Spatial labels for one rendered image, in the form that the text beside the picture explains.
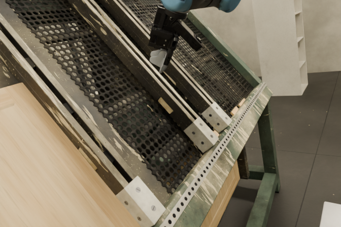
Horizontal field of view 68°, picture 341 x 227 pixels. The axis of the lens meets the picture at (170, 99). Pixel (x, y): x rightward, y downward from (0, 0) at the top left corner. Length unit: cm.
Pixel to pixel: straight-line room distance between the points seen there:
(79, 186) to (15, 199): 15
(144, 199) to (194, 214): 19
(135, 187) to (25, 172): 28
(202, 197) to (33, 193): 51
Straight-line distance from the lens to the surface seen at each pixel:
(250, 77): 190
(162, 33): 74
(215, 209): 164
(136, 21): 135
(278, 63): 436
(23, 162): 74
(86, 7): 124
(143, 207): 74
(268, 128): 200
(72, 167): 76
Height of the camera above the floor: 140
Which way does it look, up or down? 15 degrees down
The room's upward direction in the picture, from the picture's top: 13 degrees counter-clockwise
